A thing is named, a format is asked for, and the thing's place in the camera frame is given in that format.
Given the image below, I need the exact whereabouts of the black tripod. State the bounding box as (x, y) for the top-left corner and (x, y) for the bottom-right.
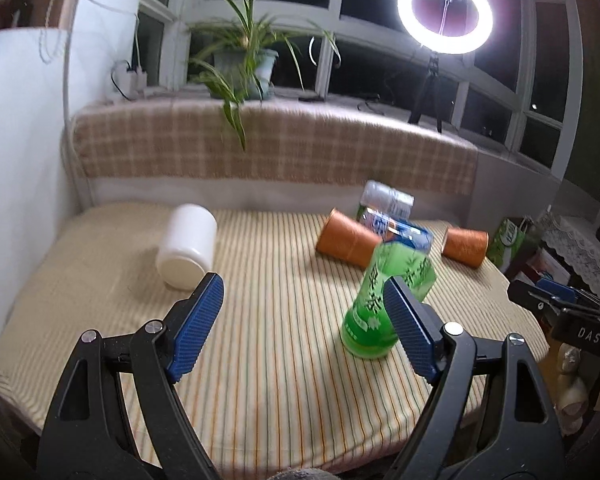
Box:
(407, 52), (444, 134)

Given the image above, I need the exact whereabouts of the white window frame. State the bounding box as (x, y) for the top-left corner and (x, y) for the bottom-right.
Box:
(139, 0), (583, 181)

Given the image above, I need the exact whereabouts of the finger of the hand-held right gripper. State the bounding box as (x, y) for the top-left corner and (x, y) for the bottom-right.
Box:
(507, 280), (563, 317)
(535, 276), (600, 313)

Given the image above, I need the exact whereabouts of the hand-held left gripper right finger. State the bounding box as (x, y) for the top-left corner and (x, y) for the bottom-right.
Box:
(380, 276), (566, 480)

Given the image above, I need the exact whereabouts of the white lace cloth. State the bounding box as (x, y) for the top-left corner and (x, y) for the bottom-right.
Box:
(536, 209), (600, 292)

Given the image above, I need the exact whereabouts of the clear bottle with blue label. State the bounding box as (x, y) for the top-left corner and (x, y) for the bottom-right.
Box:
(356, 179), (435, 253)

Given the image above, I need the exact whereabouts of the striped beige mat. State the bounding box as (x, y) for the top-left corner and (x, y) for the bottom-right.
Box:
(0, 204), (551, 472)

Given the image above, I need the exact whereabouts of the green tea bottle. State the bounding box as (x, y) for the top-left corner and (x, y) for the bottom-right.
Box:
(341, 241), (437, 360)

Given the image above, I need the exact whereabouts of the green spider plant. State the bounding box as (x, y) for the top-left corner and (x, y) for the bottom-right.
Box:
(186, 0), (339, 152)

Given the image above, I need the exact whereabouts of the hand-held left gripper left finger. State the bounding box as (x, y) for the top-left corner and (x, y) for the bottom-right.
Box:
(36, 272), (225, 480)

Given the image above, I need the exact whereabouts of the checked beige blanket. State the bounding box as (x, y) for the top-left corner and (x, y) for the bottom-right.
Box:
(62, 97), (481, 213)

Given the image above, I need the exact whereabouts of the white power strip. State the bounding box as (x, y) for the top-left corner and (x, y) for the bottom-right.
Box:
(114, 60), (149, 96)

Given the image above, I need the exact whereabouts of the white plastic jar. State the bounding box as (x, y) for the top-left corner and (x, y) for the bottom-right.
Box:
(155, 203), (217, 291)

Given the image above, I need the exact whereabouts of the black cable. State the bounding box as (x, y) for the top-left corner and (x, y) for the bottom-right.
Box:
(357, 93), (397, 112)

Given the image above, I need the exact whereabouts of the person's right hand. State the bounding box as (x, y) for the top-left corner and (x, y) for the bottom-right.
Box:
(554, 344), (588, 433)

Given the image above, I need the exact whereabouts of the large orange paper cup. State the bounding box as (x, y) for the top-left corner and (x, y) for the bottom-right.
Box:
(315, 208), (386, 268)

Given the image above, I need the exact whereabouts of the small orange paper cup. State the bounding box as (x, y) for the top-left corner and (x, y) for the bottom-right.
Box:
(441, 226), (490, 270)

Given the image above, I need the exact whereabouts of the pale green plant pot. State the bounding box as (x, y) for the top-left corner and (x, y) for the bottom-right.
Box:
(212, 48), (280, 101)

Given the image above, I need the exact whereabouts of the green paper bag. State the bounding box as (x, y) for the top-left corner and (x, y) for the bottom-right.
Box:
(487, 216), (537, 274)

